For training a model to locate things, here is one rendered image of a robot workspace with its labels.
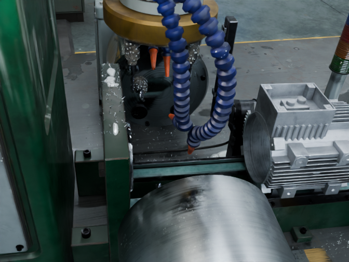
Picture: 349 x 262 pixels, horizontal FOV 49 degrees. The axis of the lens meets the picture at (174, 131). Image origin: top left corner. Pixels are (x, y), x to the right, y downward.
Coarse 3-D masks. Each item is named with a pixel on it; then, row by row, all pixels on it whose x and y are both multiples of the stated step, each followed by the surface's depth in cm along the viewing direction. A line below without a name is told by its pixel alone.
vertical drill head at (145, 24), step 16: (112, 0) 59; (128, 0) 56; (144, 0) 55; (208, 0) 62; (112, 16) 56; (128, 16) 54; (144, 16) 55; (160, 16) 55; (128, 32) 55; (144, 32) 54; (160, 32) 54; (192, 32) 55; (128, 48) 60; (192, 48) 61; (128, 64) 70
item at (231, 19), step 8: (232, 16) 80; (224, 24) 80; (232, 24) 78; (224, 32) 79; (232, 32) 79; (224, 40) 81; (232, 40) 80; (232, 48) 81; (216, 80) 88; (216, 88) 89; (216, 96) 89
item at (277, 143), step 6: (252, 108) 84; (276, 138) 74; (282, 138) 75; (270, 144) 76; (276, 144) 74; (282, 144) 75; (276, 150) 75; (258, 186) 83; (264, 186) 82; (342, 186) 85; (264, 192) 82; (270, 192) 82
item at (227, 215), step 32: (160, 192) 54; (192, 192) 52; (224, 192) 53; (256, 192) 56; (128, 224) 55; (160, 224) 50; (192, 224) 48; (224, 224) 48; (256, 224) 50; (128, 256) 52; (160, 256) 47; (192, 256) 45; (224, 256) 45; (256, 256) 45; (288, 256) 49
